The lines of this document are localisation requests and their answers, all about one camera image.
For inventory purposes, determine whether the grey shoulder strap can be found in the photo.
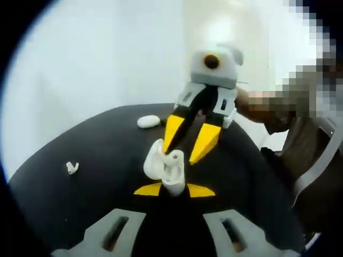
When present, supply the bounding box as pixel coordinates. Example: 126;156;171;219
293;117;343;199

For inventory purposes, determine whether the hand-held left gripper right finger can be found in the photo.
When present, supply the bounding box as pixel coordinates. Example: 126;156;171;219
171;183;272;257

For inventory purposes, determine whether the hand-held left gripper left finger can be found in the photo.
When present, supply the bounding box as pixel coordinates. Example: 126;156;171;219
51;183;173;256

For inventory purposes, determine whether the oval white charging case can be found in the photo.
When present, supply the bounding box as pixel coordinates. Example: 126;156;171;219
137;114;161;130

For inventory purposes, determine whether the slim white charging case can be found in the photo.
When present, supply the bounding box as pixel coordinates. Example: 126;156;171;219
143;138;186;198

